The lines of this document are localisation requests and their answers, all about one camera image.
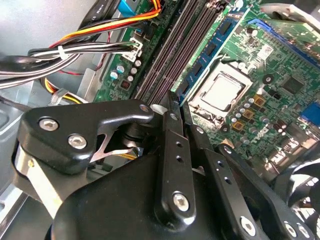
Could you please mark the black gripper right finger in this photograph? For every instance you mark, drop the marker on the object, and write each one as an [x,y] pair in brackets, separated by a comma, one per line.
[235,200]

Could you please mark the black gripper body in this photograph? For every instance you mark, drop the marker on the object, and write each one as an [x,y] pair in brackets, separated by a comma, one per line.
[112,200]

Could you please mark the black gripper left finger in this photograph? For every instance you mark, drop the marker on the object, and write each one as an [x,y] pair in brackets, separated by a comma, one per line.
[62,120]

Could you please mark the blue RAM stick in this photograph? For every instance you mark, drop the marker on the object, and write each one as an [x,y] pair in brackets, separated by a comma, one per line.
[211,48]

